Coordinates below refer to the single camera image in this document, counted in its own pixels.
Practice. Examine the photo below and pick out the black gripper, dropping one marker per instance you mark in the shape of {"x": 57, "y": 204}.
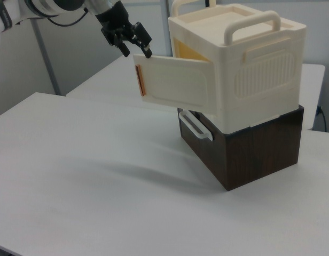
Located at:
{"x": 119, "y": 25}

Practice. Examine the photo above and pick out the cream cabinet door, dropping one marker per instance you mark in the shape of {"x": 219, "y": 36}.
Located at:
{"x": 175, "y": 82}

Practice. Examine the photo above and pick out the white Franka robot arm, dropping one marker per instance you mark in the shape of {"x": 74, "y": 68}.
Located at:
{"x": 9, "y": 13}

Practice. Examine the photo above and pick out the cream plastic cabinet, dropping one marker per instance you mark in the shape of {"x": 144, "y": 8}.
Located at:
{"x": 260, "y": 88}

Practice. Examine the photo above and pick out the grey metal pole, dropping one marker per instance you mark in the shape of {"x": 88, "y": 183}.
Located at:
{"x": 47, "y": 64}

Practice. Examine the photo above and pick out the dark wooden drawer box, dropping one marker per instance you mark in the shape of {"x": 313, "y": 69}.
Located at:
{"x": 260, "y": 154}

